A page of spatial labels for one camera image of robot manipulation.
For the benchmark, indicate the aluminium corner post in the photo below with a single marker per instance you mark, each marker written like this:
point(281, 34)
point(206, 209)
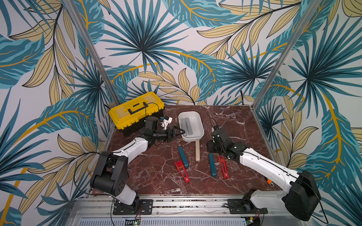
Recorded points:
point(75, 16)
point(305, 18)

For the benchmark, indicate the white plastic storage box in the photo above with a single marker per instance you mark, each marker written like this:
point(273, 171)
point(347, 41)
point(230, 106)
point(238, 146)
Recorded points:
point(191, 123)

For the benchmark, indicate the red clip tool left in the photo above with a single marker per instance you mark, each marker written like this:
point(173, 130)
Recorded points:
point(181, 168)

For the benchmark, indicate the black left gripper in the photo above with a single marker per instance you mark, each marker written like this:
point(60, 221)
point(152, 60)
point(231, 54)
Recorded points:
point(170, 135)

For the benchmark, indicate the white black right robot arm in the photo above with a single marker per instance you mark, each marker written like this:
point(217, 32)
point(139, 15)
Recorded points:
point(300, 194)

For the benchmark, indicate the left aluminium corner post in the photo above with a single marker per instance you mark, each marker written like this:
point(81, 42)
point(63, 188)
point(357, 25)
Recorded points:
point(75, 16)

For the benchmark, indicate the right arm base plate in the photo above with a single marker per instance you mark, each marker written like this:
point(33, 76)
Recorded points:
point(241, 206)

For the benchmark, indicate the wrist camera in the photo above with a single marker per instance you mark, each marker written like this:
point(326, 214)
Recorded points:
point(219, 135)
point(159, 125)

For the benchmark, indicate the yellow black toolbox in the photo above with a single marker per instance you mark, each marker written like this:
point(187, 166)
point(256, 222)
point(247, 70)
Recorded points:
point(130, 116)

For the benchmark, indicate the teal block left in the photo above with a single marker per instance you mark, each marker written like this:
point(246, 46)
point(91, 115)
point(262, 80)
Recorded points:
point(183, 157)

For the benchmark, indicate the teal block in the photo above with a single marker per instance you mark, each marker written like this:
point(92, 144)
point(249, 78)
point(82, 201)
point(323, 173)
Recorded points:
point(183, 157)
point(212, 165)

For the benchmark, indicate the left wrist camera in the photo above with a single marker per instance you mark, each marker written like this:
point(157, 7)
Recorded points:
point(159, 125)

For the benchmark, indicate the beige wooden block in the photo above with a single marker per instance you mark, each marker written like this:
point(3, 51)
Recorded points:
point(197, 150)

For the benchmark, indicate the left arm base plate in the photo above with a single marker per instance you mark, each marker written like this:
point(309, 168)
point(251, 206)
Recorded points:
point(142, 207)

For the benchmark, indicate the aluminium front rail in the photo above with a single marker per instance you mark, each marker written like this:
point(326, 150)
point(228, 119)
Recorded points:
point(175, 210)

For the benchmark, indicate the teal block right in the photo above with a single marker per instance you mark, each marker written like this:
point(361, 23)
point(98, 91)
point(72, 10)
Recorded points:
point(212, 165)

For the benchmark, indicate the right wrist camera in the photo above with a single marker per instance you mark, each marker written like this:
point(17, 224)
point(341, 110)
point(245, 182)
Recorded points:
point(219, 135)

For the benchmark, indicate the red clip tool right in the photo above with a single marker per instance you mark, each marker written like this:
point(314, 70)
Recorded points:
point(223, 166)

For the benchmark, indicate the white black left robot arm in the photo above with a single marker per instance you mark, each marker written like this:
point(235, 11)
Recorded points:
point(111, 171)

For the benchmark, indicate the right aluminium corner post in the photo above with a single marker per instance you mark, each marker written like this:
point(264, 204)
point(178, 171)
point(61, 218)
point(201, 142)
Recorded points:
point(305, 18)

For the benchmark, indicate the red clip tool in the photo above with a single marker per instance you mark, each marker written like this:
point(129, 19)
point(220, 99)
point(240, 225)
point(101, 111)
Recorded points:
point(223, 166)
point(181, 168)

